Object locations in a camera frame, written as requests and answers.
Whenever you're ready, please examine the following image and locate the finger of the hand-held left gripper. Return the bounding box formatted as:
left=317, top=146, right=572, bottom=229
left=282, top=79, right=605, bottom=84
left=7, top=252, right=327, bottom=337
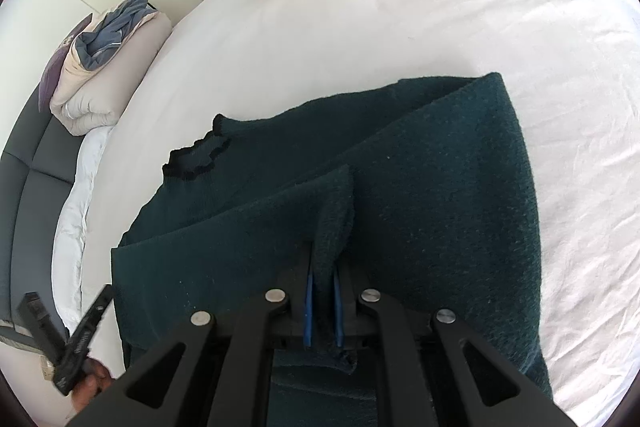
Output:
left=17, top=291, right=68, bottom=358
left=62, top=284, right=116, bottom=358

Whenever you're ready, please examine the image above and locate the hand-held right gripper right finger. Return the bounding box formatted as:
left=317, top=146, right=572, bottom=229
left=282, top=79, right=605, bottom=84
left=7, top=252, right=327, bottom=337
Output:
left=331, top=258, right=576, bottom=427

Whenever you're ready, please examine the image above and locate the blue-grey crumpled cloth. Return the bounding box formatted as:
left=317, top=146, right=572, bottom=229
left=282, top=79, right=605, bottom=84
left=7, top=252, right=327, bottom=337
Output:
left=75, top=0, right=158, bottom=72

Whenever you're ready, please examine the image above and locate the bed with white sheet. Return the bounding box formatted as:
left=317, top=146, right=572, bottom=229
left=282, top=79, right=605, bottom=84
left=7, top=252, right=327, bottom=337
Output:
left=50, top=0, right=640, bottom=427

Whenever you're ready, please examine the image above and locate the dark green knit sweater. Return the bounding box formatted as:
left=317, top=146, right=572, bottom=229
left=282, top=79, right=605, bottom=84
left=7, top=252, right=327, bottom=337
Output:
left=111, top=72, right=553, bottom=427

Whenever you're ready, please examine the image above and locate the purple pillow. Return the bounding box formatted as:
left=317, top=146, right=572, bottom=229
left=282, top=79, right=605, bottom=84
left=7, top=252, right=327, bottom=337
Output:
left=39, top=13, right=93, bottom=105

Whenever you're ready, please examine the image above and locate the beige folded duvet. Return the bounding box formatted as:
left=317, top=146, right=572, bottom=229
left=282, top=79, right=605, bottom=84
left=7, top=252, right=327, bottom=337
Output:
left=50, top=9, right=172, bottom=136

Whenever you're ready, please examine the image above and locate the person's left hand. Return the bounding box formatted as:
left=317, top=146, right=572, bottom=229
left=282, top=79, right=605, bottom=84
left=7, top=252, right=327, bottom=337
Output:
left=70, top=356, right=115, bottom=413

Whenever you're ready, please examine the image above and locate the dark grey padded headboard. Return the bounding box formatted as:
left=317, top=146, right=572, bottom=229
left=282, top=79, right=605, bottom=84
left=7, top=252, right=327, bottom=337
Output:
left=0, top=82, right=76, bottom=353

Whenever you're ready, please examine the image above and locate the white pillow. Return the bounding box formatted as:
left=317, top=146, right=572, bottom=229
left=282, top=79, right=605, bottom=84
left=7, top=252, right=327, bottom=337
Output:
left=51, top=124, right=116, bottom=323

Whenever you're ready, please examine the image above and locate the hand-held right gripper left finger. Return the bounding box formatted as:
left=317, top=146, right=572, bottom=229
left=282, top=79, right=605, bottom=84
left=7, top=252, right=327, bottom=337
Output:
left=65, top=256, right=316, bottom=427

